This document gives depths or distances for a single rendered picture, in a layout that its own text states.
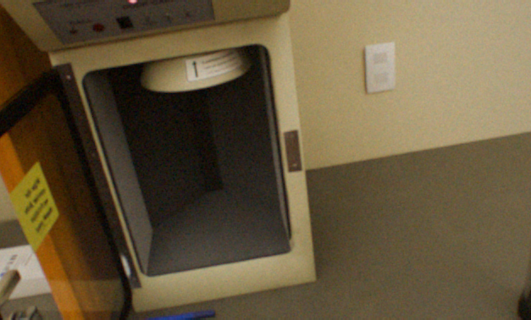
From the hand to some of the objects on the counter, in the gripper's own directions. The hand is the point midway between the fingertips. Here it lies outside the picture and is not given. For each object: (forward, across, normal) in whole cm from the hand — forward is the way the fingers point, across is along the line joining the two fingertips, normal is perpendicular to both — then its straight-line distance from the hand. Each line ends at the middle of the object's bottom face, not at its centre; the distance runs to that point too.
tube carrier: (+31, 0, 0) cm, 32 cm away
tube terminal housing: (+33, -29, -49) cm, 66 cm away
